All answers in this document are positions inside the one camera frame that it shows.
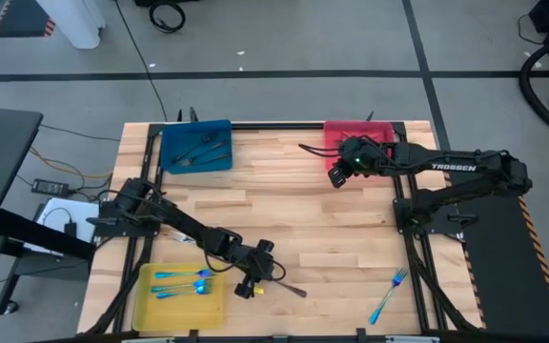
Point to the blue plastic tray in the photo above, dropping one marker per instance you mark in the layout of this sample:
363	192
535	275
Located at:
179	138

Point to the pink plastic tray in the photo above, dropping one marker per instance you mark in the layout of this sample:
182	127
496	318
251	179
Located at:
334	131

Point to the large black hazard mat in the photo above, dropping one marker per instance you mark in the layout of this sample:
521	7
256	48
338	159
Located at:
508	267

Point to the white column base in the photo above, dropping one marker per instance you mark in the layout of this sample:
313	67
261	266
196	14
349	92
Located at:
74	24

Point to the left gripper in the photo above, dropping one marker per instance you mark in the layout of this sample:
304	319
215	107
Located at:
248	259

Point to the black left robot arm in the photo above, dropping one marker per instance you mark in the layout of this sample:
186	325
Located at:
193	228

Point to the iridescent blue fork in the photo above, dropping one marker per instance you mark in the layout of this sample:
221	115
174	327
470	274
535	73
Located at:
205	273
203	290
386	297
202	284

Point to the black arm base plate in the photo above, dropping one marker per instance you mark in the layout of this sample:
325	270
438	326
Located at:
460	220
107	228

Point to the black metal rig frame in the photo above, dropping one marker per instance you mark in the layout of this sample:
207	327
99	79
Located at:
279	126

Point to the black power brick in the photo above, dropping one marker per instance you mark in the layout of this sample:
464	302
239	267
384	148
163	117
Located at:
49	186

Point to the white flat box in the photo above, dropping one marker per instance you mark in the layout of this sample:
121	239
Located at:
84	214

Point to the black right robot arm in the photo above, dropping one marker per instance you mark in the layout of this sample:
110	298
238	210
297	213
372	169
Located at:
451	167

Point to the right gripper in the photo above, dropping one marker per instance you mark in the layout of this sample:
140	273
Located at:
365	157

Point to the yellow tape marker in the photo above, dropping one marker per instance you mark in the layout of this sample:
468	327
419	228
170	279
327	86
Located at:
258	290

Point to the small black hazard mat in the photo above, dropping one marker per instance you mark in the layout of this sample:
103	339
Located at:
22	19

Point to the black frame tab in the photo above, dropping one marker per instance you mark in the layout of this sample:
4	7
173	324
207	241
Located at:
370	117
193	115
179	116

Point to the glossy black fork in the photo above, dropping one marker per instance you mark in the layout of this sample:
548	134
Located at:
217	158
296	290
186	162
209	138

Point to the small black adapter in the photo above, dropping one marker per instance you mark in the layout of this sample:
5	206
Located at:
70	229

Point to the yellow plastic tray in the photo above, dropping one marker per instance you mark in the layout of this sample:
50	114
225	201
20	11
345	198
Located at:
179	314

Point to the black desk leg frame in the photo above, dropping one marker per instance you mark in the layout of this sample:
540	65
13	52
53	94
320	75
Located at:
41	236

